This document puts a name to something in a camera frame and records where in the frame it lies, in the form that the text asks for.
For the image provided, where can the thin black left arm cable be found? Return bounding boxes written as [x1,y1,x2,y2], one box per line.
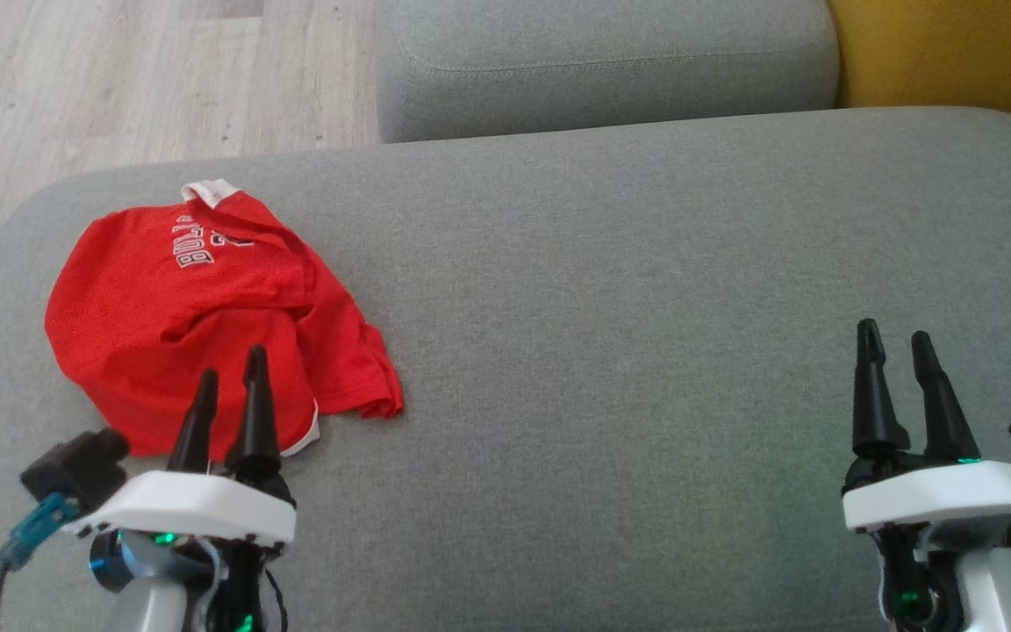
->
[207,540,287,632]

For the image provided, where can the large grey sofa seat cushion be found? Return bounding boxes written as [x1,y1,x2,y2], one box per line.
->
[0,107,1011,632]

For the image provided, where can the blue-plug left camera cable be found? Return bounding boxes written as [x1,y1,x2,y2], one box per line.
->
[0,493,81,632]

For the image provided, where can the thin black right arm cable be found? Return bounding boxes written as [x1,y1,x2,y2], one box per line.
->
[878,527,936,628]

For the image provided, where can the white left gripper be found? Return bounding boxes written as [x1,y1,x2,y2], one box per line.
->
[62,345,298,547]

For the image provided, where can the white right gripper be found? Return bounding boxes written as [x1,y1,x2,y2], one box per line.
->
[842,319,1011,534]

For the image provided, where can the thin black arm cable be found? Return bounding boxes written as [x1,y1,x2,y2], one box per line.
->
[207,540,287,632]
[878,527,936,628]

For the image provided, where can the red basketball jersey white sleeves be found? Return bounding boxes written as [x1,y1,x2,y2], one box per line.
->
[45,180,405,459]

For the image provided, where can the yellow sofa backrest cushion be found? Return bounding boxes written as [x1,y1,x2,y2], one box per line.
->
[826,0,1011,146]

